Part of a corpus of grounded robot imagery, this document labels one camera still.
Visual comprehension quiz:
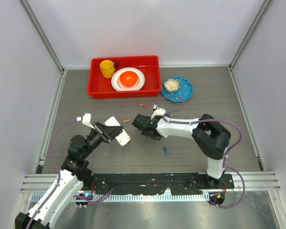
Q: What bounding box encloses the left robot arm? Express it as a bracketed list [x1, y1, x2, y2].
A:
[15, 116, 130, 229]

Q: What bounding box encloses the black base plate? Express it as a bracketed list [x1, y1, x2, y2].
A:
[84, 173, 235, 196]

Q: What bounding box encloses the small patterned bowl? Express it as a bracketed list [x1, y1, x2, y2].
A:
[163, 78, 180, 93]

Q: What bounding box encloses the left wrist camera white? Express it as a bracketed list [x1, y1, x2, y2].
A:
[76, 113, 94, 129]

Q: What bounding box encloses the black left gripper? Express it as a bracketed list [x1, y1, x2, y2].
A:
[82, 122, 123, 158]

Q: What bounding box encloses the white plate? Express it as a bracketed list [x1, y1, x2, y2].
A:
[111, 67, 145, 91]

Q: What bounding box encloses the blue polka dot plate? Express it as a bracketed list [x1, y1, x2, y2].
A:
[162, 76, 194, 103]

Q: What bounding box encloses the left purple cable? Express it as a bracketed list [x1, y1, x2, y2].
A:
[26, 119, 112, 229]

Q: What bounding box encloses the white cable duct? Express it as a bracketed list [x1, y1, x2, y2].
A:
[31, 192, 209, 203]

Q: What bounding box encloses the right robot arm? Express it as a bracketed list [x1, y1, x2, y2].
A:
[132, 114, 231, 188]

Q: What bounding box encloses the yellow cup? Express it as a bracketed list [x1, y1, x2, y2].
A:
[100, 60, 118, 79]

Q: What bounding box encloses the red plastic bin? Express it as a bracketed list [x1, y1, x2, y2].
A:
[87, 55, 162, 99]

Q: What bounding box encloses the orange bowl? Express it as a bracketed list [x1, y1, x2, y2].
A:
[119, 71, 138, 87]

